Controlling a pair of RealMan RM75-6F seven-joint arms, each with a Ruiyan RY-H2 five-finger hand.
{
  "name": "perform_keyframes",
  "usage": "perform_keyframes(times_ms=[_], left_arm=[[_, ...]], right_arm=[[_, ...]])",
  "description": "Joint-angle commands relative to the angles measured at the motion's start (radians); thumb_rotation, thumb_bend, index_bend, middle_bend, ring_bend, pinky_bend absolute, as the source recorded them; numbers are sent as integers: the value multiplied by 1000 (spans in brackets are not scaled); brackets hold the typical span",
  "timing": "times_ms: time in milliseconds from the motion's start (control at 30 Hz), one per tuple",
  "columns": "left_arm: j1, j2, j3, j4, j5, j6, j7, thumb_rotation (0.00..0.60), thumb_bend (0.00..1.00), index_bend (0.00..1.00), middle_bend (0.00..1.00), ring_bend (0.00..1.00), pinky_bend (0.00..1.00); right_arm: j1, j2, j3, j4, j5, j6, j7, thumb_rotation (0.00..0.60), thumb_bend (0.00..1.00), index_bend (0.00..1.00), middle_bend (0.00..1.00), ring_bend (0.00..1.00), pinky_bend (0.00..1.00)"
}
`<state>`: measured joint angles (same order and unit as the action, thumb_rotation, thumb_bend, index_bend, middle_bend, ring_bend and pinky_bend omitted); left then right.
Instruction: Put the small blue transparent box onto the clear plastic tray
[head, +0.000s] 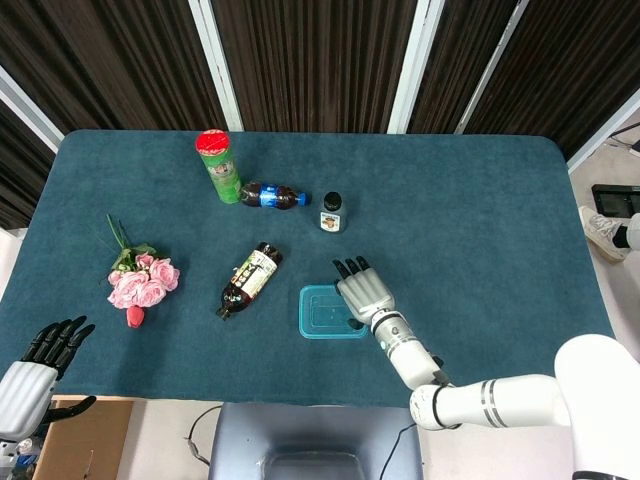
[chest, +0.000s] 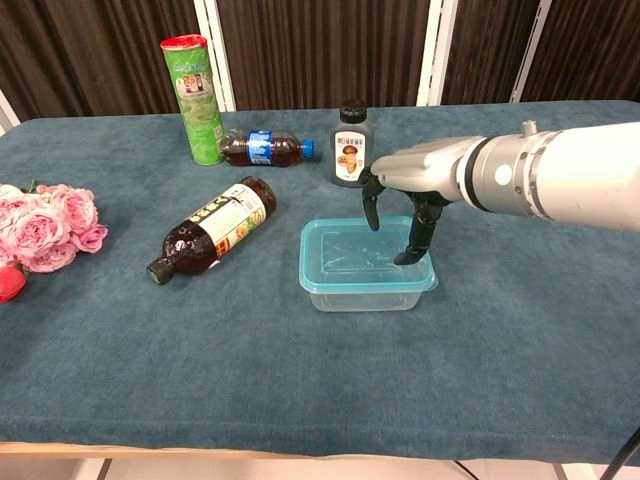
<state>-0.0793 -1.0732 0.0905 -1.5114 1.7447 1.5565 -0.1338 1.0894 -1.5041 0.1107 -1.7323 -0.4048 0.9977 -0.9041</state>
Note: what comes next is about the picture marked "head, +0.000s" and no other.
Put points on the blue plastic lid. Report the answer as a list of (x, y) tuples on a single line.
[(320, 315)]

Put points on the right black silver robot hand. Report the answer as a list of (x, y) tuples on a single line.
[(365, 297)]

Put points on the brown cardboard sheet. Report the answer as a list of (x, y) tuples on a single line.
[(100, 450)]

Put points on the teal table cloth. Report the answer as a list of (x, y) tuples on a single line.
[(450, 210)]

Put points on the dark brown partition screen panel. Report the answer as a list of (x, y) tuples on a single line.
[(110, 65), (315, 60), (465, 65), (20, 170), (560, 65)]

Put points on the black flat device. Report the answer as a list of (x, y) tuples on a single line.
[(617, 199)]

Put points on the grey mushroom sauce bottle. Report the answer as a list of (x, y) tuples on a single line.
[(332, 217)]

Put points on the green chips can red lid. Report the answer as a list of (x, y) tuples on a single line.
[(222, 170)]

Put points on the grey robot torso base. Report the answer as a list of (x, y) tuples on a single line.
[(315, 440)]

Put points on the cola bottle blue label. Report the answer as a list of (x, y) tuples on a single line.
[(272, 196)]

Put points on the red artificial flower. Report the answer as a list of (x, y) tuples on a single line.
[(135, 317)]

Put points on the white sneaker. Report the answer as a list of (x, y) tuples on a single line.
[(602, 230)]

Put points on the pink rose bouquet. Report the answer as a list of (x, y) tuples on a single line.
[(142, 285)]

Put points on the person's leg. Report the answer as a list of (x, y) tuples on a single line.
[(627, 232)]

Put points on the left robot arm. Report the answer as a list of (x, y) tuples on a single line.
[(12, 455)]

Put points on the dark tea bottle white label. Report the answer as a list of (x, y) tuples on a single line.
[(252, 275)]

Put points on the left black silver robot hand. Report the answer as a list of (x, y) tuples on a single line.
[(22, 400)]

